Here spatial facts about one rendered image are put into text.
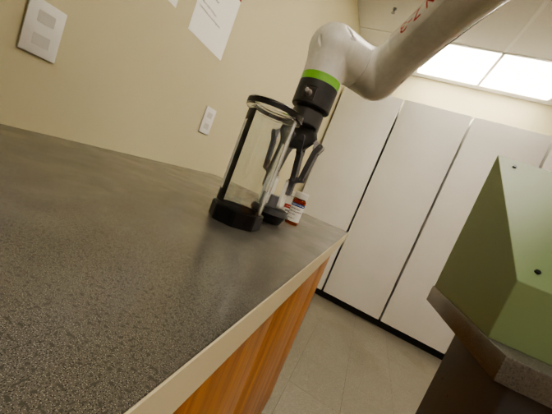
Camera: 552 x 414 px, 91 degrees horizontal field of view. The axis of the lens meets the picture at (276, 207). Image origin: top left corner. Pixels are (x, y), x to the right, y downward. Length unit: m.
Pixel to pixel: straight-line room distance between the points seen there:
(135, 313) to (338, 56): 0.60
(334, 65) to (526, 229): 0.48
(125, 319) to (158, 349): 0.03
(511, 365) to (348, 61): 0.60
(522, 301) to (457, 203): 2.46
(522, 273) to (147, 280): 0.53
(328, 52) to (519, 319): 0.58
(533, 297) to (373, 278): 2.47
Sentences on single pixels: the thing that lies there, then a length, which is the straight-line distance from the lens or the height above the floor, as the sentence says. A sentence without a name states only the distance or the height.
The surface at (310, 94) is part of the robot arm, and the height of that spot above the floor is 1.24.
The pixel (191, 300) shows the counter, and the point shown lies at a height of 0.94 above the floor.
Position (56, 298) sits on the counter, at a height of 0.94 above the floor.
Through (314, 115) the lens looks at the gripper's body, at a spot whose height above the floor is 1.21.
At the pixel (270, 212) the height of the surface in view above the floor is 0.97.
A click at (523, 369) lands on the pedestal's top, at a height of 0.93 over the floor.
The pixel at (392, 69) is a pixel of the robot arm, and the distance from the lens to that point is 0.70.
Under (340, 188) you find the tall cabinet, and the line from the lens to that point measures 2.94.
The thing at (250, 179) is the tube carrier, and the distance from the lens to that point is 0.47.
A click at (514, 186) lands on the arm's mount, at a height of 1.21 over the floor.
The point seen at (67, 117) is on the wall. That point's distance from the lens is 0.92.
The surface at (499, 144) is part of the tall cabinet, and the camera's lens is 3.15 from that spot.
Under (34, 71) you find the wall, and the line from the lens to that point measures 0.88.
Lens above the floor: 1.05
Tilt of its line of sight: 6 degrees down
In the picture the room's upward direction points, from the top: 22 degrees clockwise
